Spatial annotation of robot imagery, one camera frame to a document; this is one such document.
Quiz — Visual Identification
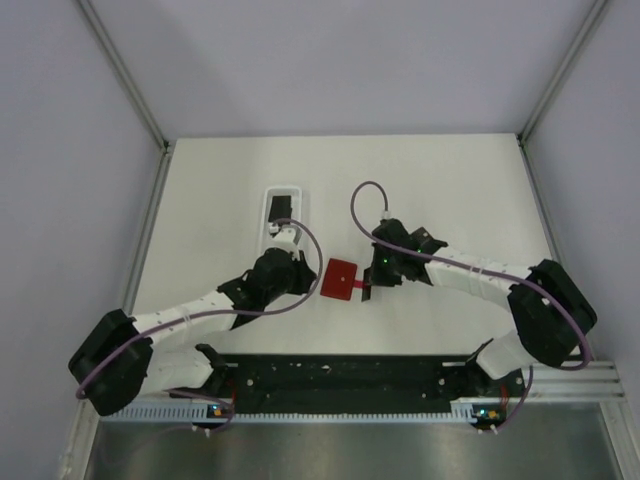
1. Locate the red leather card holder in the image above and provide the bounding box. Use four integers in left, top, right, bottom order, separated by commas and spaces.
320, 258, 367, 301

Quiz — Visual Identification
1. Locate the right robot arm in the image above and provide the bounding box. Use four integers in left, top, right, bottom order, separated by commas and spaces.
365, 218, 597, 396

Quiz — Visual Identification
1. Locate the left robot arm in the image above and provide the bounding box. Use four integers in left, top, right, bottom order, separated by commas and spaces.
68, 248, 318, 416

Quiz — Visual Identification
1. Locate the black card in tray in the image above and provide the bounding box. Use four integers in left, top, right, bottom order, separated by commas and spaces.
268, 195, 292, 223

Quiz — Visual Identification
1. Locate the white plastic tray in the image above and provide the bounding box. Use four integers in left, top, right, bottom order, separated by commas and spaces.
257, 185, 303, 259

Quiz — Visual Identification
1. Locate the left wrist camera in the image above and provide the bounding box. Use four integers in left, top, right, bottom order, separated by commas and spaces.
265, 222, 300, 260

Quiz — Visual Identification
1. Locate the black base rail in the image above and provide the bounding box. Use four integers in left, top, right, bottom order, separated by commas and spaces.
219, 354, 479, 415

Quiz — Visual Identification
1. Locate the white cable duct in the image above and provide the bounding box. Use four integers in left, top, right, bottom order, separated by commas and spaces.
101, 399, 506, 426

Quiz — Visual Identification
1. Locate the left aluminium frame post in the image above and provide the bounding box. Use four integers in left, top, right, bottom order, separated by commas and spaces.
73, 0, 170, 152

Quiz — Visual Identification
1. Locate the aluminium frame post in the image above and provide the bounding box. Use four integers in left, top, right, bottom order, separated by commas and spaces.
73, 0, 170, 152
517, 0, 613, 148

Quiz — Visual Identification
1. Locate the right aluminium frame post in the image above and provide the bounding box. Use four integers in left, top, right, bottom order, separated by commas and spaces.
517, 0, 613, 148

